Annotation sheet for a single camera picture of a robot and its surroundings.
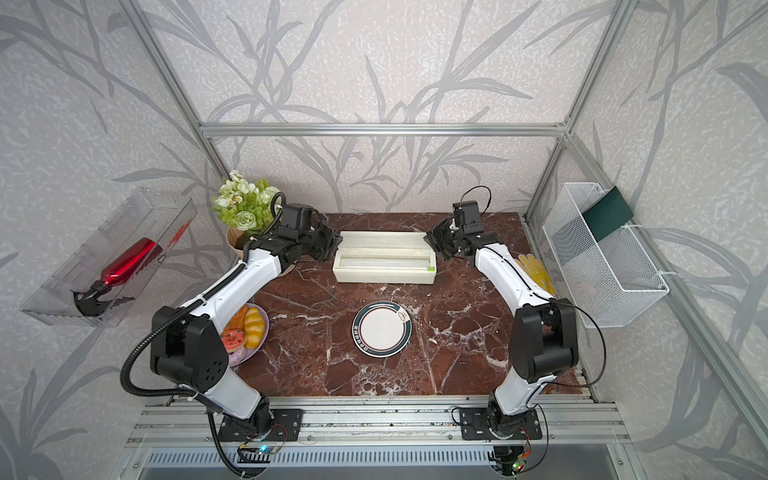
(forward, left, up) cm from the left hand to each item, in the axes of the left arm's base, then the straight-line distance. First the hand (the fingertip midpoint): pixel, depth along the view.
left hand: (345, 232), depth 85 cm
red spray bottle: (-21, +43, +11) cm, 49 cm away
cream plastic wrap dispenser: (0, -11, -13) cm, 17 cm away
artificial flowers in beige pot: (+4, +28, +5) cm, 29 cm away
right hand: (+1, -22, -1) cm, 22 cm away
